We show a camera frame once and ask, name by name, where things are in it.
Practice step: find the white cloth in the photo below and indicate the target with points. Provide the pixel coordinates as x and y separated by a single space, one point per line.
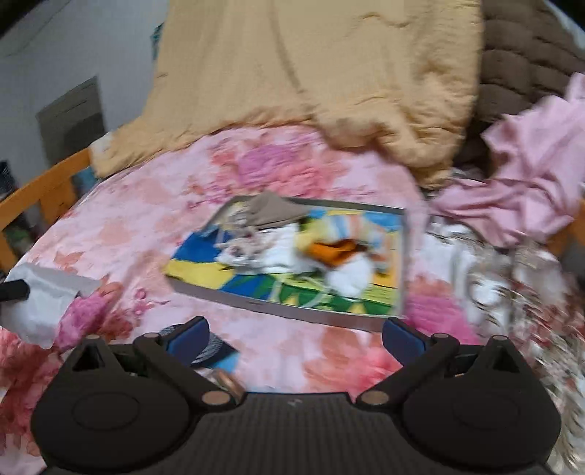
281 258

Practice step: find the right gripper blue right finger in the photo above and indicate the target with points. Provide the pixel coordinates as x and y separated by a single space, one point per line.
404 342

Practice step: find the grey shallow tray box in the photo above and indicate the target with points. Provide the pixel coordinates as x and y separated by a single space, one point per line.
292 310

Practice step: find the striped colourful sock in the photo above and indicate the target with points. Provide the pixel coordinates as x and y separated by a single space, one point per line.
352 249

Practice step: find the yellow dotted blanket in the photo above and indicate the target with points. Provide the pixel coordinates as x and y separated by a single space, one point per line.
402 75

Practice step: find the grey brown cloth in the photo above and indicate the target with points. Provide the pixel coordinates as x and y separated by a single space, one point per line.
268 210

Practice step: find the wooden right bed rail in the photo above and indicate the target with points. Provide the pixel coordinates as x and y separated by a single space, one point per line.
574 233

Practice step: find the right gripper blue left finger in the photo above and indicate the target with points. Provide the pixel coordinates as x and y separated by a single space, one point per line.
187 341

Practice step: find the wooden bed rail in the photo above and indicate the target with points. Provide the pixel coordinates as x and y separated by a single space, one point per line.
574 233
53 191

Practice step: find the pink garment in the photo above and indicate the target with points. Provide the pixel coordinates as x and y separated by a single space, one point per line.
537 188

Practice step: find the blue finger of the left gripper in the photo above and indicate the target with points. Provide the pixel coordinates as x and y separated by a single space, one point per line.
15 290

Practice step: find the brown quilted jacket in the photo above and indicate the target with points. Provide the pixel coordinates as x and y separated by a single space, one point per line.
527 55

